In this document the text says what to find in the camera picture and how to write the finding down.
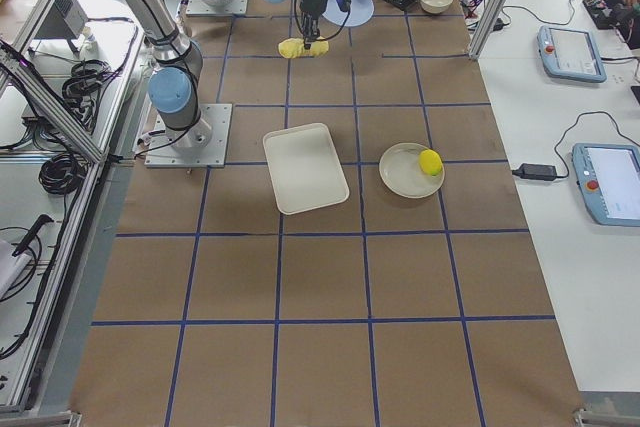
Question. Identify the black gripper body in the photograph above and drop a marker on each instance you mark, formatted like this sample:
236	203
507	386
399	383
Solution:
308	8

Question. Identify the blue plate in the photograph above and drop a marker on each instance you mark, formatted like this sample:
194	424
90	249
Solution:
360	12

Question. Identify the yellow bread loaf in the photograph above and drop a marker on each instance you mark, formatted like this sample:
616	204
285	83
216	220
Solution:
293	48

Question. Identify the cream round plate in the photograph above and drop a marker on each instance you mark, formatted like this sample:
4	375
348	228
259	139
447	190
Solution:
400	172

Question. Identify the white rectangular tray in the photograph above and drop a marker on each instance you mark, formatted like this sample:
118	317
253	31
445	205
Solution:
305	170

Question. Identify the yellow lemon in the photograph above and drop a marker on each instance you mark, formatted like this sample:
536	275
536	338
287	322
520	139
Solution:
430	162

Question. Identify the far blue teach pendant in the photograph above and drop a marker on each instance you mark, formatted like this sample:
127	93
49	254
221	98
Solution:
570	54

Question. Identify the blue teach pendant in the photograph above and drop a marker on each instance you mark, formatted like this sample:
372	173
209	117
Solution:
608	179
570	54

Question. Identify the grey control box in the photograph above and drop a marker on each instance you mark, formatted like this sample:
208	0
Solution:
65	20

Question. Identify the black power adapter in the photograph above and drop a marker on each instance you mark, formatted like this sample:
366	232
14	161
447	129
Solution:
541	172

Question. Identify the brown paper table mat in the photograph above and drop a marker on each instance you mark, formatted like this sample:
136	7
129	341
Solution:
218	310

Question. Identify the near blue teach pendant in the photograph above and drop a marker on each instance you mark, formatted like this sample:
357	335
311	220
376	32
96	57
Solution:
608	179

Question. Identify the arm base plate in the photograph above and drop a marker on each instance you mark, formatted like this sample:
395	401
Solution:
216	8
215	137

